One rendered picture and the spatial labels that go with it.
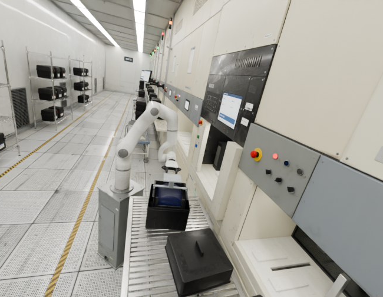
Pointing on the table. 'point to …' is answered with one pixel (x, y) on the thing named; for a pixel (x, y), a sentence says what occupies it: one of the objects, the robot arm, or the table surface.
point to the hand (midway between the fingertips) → (171, 172)
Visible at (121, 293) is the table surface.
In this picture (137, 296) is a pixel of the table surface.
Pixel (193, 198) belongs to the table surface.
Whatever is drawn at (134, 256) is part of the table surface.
